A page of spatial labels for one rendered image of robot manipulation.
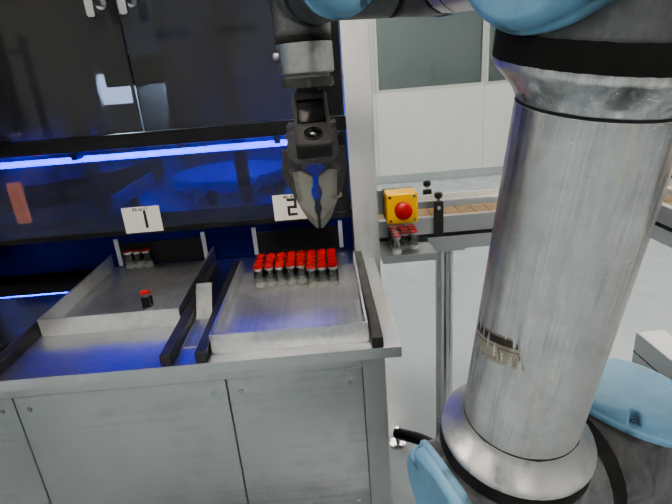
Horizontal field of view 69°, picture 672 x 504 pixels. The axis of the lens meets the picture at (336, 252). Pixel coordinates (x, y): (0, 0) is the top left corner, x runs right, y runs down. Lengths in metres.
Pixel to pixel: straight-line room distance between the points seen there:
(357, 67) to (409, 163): 4.81
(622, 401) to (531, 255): 0.23
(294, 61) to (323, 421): 0.98
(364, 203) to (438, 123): 4.78
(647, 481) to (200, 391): 1.08
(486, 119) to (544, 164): 5.75
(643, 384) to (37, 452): 1.46
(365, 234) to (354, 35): 0.43
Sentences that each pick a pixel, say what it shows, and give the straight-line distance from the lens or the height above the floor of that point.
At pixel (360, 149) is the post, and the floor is 1.14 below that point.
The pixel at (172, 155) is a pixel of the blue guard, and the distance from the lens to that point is 1.14.
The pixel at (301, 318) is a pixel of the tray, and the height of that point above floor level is 0.88.
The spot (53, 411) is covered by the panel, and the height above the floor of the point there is 0.53.
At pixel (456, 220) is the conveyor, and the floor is 0.92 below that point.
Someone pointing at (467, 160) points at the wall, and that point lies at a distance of 6.03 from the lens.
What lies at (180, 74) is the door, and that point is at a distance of 1.13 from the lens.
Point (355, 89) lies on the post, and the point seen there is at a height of 1.26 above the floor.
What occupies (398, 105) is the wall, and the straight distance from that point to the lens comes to 5.76.
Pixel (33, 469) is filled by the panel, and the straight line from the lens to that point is 1.68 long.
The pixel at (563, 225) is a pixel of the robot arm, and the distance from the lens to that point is 0.28.
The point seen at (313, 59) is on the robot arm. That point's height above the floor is 1.32.
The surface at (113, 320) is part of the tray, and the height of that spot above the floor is 0.90.
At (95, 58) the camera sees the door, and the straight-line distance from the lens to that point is 1.18.
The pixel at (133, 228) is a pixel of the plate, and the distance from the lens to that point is 1.21.
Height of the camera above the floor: 1.30
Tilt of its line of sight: 20 degrees down
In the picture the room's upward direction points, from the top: 5 degrees counter-clockwise
